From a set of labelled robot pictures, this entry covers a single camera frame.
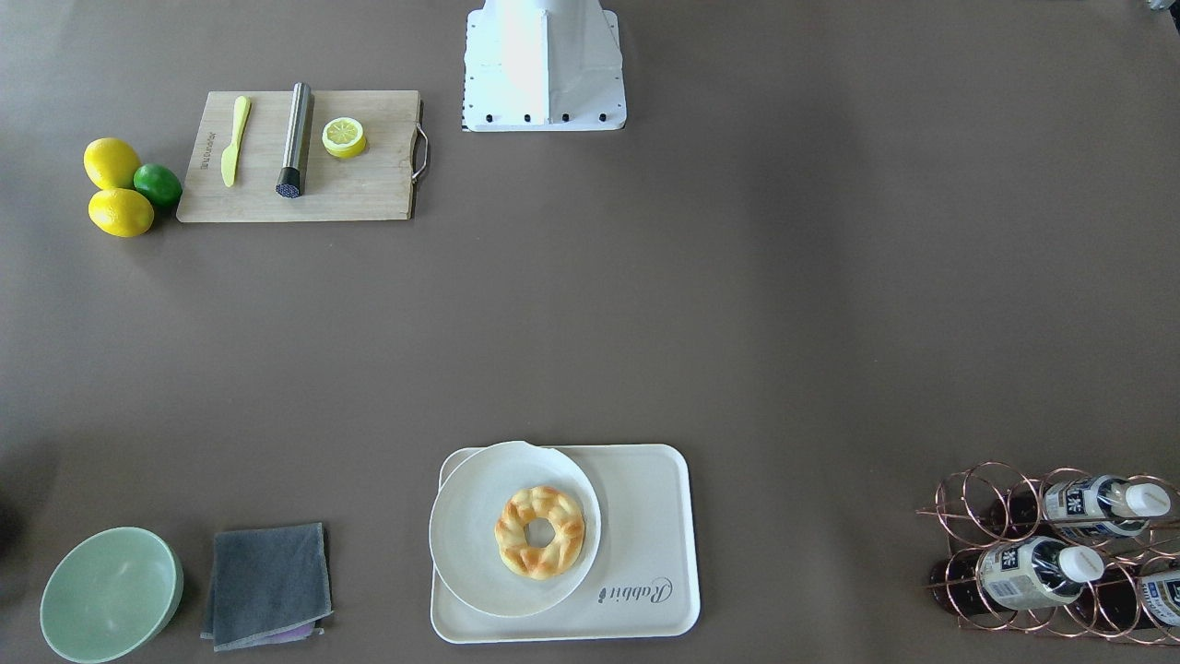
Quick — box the tea bottle white cap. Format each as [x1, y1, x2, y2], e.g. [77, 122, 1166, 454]
[927, 537, 1107, 617]

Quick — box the cream serving tray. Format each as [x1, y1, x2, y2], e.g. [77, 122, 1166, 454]
[431, 443, 701, 644]

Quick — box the glazed braided donut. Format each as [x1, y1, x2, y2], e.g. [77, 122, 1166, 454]
[494, 486, 585, 581]

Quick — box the white round plate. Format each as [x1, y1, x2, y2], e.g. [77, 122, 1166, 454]
[430, 441, 601, 618]

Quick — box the wooden cutting board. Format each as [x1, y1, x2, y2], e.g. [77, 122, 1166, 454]
[176, 88, 421, 223]

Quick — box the halved lemon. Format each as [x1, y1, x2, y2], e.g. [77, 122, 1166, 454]
[321, 116, 368, 159]

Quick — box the steel muddler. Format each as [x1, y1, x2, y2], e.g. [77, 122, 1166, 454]
[275, 81, 313, 200]

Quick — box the grey folded cloth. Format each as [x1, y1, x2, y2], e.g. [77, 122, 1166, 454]
[202, 522, 333, 652]

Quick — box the yellow plastic knife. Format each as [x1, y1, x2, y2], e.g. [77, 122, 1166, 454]
[219, 94, 253, 188]

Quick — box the green lime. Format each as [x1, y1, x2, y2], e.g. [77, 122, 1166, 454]
[132, 163, 183, 208]

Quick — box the yellow lemon near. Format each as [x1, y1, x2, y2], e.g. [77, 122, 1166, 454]
[89, 188, 155, 238]

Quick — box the yellow lemon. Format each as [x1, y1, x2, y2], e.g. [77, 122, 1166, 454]
[89, 188, 155, 238]
[83, 137, 142, 190]

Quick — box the yellow lemon far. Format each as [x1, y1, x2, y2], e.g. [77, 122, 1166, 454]
[83, 137, 142, 190]

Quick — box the mint green bowl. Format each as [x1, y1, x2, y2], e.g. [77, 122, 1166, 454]
[41, 527, 184, 663]

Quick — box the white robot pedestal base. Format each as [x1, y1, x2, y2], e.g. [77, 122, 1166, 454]
[461, 1, 628, 132]

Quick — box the copper wire bottle rack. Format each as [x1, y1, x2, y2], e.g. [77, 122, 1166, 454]
[920, 461, 1176, 647]

